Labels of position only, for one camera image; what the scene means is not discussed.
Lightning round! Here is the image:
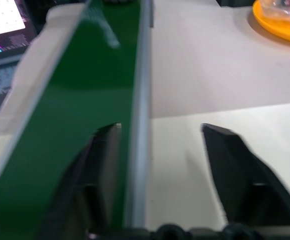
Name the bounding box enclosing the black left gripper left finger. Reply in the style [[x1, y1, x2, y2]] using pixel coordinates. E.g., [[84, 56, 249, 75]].
[[37, 122, 123, 240]]

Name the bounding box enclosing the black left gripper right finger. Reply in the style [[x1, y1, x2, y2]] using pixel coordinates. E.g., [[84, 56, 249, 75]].
[[200, 122, 290, 229]]

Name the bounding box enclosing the green conveyor belt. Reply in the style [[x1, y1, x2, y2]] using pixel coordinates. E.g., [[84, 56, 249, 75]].
[[0, 0, 142, 240]]

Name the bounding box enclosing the beige conveyor side panel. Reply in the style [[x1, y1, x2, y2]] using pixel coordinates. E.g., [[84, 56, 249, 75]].
[[0, 2, 91, 201]]

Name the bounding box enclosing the orange plastic plate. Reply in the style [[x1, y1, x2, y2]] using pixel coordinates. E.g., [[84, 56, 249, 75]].
[[252, 0, 290, 46]]

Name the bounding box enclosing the open laptop computer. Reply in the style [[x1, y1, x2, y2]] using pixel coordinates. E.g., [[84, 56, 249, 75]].
[[0, 0, 39, 127]]

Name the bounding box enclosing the clear plastic bag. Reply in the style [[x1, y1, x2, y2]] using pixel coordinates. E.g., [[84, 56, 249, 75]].
[[259, 0, 290, 24]]

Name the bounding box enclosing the silver conveyor side rail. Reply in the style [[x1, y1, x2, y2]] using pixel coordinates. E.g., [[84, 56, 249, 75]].
[[130, 0, 155, 229]]

